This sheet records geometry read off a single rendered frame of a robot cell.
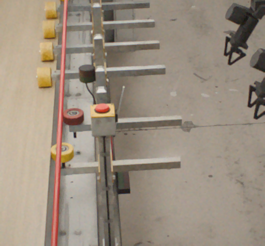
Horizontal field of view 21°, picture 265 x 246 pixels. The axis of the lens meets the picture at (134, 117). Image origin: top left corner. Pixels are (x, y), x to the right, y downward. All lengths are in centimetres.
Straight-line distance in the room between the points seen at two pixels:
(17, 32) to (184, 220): 124
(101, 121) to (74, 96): 138
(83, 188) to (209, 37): 301
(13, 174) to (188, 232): 135
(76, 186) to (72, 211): 16
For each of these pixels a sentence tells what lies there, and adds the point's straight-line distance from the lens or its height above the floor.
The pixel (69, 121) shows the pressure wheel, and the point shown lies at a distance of 266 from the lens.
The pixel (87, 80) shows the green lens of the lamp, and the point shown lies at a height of 108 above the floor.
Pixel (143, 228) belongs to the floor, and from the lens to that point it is 353.
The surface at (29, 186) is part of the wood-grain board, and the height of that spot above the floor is 90.
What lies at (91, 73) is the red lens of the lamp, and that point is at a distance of 253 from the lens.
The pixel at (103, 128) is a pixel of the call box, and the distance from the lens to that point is 203.
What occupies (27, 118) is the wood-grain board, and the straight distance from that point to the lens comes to 268.
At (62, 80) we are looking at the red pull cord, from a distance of 128.
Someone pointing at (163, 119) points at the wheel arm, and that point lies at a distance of 270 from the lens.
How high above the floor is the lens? 222
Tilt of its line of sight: 30 degrees down
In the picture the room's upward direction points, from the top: 2 degrees counter-clockwise
